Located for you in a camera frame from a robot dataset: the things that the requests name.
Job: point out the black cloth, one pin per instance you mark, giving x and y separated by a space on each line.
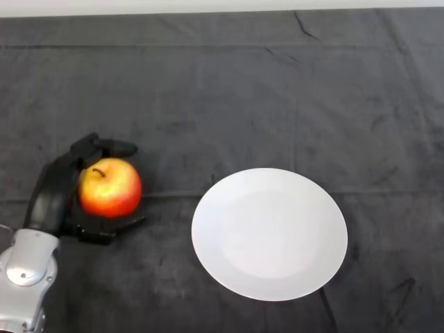
208 104

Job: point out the red yellow apple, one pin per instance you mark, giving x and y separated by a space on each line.
111 190

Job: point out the white round plate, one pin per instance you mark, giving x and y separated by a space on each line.
269 236

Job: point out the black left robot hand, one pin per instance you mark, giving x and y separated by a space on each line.
48 201

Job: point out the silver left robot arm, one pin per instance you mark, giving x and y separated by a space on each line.
24 263

